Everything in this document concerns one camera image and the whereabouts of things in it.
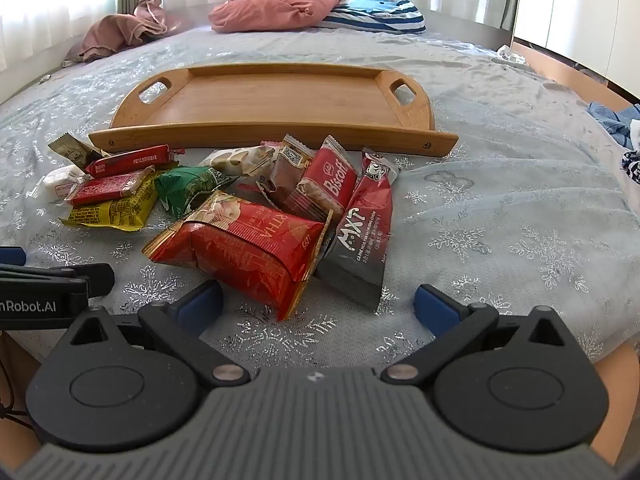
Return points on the red and grey stick packet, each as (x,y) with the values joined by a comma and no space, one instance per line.
(362,240)

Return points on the red snack bar packet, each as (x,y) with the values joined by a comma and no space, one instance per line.
(130,159)
(105,187)

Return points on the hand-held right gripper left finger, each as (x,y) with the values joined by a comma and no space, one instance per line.
(197,307)

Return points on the pink pillow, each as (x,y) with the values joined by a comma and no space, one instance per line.
(270,10)

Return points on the small tan snack packet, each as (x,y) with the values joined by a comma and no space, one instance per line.
(70,151)

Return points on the cream dotted biscuit packet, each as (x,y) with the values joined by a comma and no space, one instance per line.
(235,159)

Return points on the large red snack packet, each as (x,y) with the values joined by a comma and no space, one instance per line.
(245,250)

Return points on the navy patterned cloth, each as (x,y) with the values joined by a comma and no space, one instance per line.
(632,165)

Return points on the white cloth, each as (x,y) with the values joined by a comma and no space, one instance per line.
(635,135)

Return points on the brown crumpled cloth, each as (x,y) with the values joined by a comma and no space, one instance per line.
(120,30)

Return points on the crumpled white plastic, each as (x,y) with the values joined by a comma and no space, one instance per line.
(511,54)

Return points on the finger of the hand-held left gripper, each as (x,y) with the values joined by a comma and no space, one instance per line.
(10,256)
(95,280)

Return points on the red and brown biscuit packet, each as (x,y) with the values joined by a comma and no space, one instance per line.
(330,180)

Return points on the light blue cloth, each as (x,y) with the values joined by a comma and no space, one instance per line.
(607,112)

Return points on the yellow snack packet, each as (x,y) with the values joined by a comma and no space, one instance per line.
(115,212)

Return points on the wooden bed frame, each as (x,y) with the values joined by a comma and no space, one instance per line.
(550,67)

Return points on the white round snack clear wrapper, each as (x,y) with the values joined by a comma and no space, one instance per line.
(57,180)

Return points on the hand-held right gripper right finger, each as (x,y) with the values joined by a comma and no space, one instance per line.
(437,310)

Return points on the snowflake bed sheet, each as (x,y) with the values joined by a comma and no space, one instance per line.
(500,185)

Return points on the white wardrobe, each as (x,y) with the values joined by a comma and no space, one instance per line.
(575,10)

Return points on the brown snack packet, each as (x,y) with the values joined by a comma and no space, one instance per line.
(287,170)

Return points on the pink snack packet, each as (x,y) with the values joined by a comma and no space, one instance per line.
(272,143)

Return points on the green snack packet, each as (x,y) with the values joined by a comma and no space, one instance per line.
(185,187)

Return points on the blue striped cushion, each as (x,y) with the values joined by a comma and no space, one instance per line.
(380,15)

